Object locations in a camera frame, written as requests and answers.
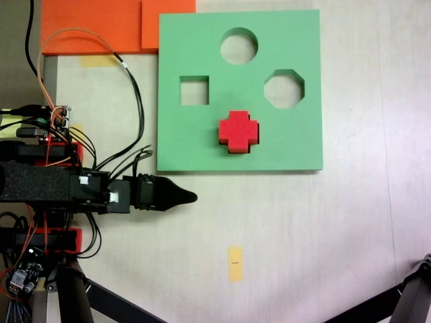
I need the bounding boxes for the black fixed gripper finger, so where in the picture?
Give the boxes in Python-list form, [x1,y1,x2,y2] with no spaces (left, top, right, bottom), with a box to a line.
[156,176,199,200]

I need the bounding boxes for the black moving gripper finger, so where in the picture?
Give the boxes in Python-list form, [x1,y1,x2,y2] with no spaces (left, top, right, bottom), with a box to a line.
[156,195,199,213]

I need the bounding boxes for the red cross columnar block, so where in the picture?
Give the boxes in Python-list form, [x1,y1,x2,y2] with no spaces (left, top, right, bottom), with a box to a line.
[218,110,261,156]

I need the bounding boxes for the green shape-hole board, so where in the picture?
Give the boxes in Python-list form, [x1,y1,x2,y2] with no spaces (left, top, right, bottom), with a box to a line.
[156,9,325,175]

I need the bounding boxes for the large flat orange block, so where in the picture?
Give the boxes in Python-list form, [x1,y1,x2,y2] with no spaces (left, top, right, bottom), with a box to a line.
[40,0,143,56]

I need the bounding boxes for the red table clamp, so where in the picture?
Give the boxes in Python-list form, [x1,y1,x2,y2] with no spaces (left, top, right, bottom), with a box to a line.
[0,227,84,255]
[0,140,84,168]

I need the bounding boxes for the yellow tape marker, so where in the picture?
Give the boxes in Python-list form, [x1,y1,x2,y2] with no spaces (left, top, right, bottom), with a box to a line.
[227,245,244,283]

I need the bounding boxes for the black tripod bar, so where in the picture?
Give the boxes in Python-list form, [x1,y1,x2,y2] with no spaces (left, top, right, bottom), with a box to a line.
[321,284,405,323]
[84,277,171,323]

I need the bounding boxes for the yellow tape strip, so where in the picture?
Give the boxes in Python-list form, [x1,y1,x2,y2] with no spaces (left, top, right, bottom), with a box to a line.
[79,55,118,68]

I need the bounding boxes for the small black circuit board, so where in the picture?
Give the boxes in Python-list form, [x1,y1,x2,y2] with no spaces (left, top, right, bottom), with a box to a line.
[5,247,46,299]

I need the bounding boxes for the yellow sticky note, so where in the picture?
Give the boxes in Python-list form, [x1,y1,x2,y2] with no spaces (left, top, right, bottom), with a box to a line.
[0,113,26,139]

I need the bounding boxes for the short black wires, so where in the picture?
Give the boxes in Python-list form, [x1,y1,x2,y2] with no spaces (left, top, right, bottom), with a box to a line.
[109,144,154,180]

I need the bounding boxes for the black wire loop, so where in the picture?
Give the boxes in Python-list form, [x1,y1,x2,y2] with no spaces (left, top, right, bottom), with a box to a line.
[75,211,102,259]

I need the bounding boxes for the long black wire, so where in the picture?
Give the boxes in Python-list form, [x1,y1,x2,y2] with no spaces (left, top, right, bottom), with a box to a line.
[94,62,146,169]

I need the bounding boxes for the circuit board with wires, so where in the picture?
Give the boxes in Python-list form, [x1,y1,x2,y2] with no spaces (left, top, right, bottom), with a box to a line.
[39,104,74,144]

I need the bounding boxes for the black USB cable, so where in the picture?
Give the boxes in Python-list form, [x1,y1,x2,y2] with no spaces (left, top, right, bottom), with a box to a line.
[0,105,46,118]

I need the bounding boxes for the long orange wire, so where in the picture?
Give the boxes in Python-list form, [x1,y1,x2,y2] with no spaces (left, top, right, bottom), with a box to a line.
[36,28,128,118]

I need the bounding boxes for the braided cable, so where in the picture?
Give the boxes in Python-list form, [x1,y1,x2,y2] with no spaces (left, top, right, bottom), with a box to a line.
[3,300,24,323]

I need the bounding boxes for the thick black cable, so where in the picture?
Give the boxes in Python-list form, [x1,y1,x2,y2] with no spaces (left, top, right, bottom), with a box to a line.
[25,0,40,79]

